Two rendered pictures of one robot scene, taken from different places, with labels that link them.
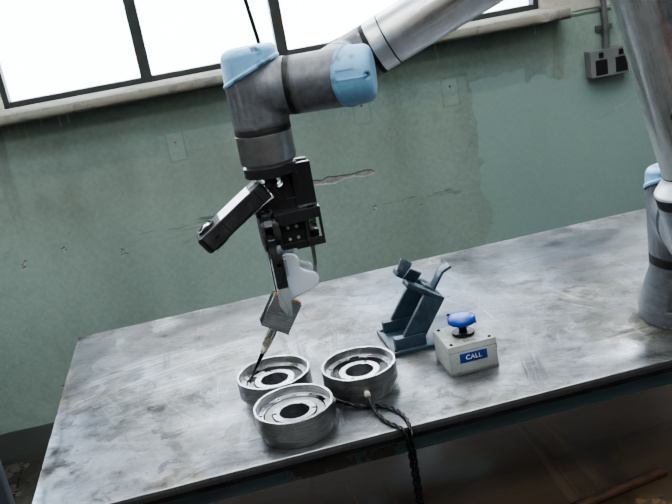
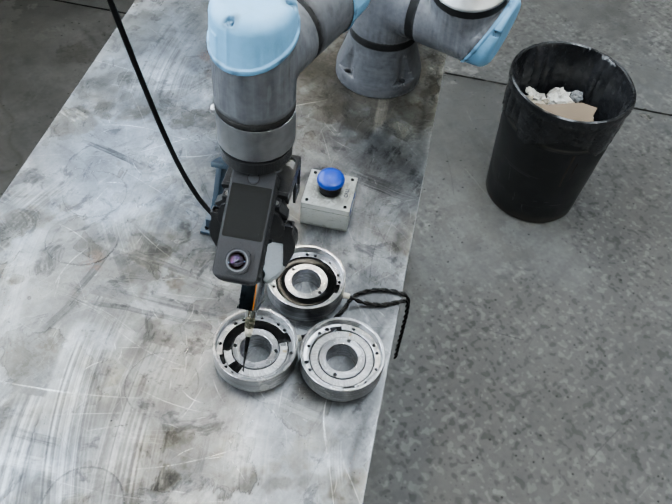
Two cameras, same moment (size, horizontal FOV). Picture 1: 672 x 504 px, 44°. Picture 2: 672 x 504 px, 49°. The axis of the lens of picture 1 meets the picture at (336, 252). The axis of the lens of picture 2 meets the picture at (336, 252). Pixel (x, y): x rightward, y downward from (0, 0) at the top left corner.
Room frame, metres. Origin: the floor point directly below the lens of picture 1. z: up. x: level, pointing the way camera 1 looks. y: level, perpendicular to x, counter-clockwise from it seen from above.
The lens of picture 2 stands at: (0.86, 0.55, 1.63)
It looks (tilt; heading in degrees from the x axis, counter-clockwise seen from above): 52 degrees down; 285
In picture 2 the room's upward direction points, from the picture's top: 6 degrees clockwise
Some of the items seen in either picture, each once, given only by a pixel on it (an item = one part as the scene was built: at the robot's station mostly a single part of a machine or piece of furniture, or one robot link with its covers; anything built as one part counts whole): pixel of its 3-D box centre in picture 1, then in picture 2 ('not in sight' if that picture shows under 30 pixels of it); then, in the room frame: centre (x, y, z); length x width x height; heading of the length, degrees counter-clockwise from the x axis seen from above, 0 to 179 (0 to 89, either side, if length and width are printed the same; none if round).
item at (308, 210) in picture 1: (283, 205); (259, 177); (1.08, 0.06, 1.07); 0.09 x 0.08 x 0.12; 99
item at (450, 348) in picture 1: (468, 345); (330, 196); (1.07, -0.16, 0.82); 0.08 x 0.07 x 0.05; 98
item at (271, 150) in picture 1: (266, 148); (252, 122); (1.08, 0.07, 1.15); 0.08 x 0.08 x 0.05
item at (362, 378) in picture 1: (360, 375); (306, 284); (1.04, 0.00, 0.82); 0.10 x 0.10 x 0.04
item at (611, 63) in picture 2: not in sight; (549, 139); (0.73, -1.16, 0.21); 0.34 x 0.34 x 0.43
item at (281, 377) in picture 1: (275, 384); (255, 351); (1.06, 0.12, 0.82); 0.10 x 0.10 x 0.04
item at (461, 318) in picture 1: (462, 330); (330, 187); (1.07, -0.16, 0.85); 0.04 x 0.04 x 0.05
